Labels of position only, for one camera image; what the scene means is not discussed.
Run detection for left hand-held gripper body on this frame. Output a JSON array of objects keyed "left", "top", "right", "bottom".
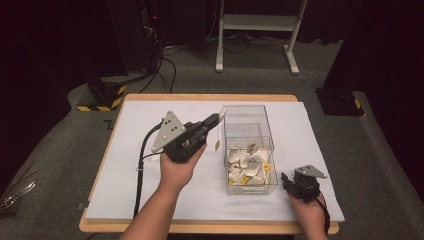
[{"left": 151, "top": 110, "right": 209, "bottom": 164}]

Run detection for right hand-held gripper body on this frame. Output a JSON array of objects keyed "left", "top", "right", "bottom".
[{"left": 291, "top": 164, "right": 328, "bottom": 203}]

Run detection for tea bag with yellow tag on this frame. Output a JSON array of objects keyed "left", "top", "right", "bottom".
[{"left": 214, "top": 106, "right": 229, "bottom": 152}]

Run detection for clear plastic box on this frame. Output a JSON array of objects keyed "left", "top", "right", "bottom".
[{"left": 222, "top": 104, "right": 280, "bottom": 196}]

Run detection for person's right hand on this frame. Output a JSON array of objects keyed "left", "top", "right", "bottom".
[{"left": 288, "top": 193, "right": 328, "bottom": 231}]

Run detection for person's left hand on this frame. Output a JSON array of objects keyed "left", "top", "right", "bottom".
[{"left": 159, "top": 143, "right": 208, "bottom": 194}]

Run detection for wooden table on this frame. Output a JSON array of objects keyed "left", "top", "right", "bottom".
[{"left": 78, "top": 93, "right": 340, "bottom": 235}]

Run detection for pile of white tea bags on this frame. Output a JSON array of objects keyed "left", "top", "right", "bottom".
[{"left": 227, "top": 143, "right": 276, "bottom": 187}]

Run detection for white table mat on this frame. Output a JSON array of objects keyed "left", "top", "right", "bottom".
[{"left": 84, "top": 100, "right": 346, "bottom": 223}]

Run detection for black base with yellow mark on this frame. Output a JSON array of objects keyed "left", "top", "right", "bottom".
[{"left": 314, "top": 87, "right": 365, "bottom": 117}]

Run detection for black base with hazard stripes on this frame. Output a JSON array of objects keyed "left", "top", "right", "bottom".
[{"left": 76, "top": 75, "right": 129, "bottom": 113}]

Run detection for white metal stand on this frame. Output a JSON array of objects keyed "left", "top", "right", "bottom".
[{"left": 215, "top": 0, "right": 310, "bottom": 76}]

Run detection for black computer tower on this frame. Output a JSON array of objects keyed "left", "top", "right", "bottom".
[{"left": 105, "top": 0, "right": 165, "bottom": 74}]

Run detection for clear plastic wrap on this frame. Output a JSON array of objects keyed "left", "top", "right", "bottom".
[{"left": 0, "top": 180, "right": 37, "bottom": 215}]

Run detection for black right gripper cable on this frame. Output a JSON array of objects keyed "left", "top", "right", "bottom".
[{"left": 314, "top": 195, "right": 332, "bottom": 236}]

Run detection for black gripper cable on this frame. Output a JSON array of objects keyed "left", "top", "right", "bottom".
[
  {"left": 314, "top": 195, "right": 332, "bottom": 236},
  {"left": 133, "top": 120, "right": 166, "bottom": 220}
]

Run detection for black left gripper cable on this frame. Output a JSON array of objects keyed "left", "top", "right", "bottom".
[{"left": 133, "top": 120, "right": 166, "bottom": 220}]

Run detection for black floor cables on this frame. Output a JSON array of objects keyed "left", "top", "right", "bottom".
[{"left": 138, "top": 43, "right": 178, "bottom": 95}]

